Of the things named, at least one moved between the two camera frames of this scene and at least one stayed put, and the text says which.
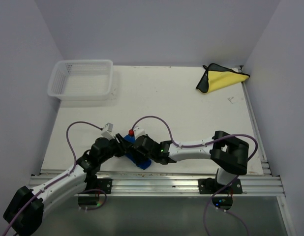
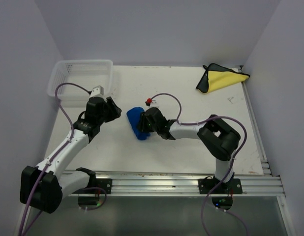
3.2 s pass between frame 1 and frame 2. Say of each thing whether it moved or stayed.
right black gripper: moved
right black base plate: stayed
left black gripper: moved
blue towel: moved
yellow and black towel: stayed
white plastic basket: stayed
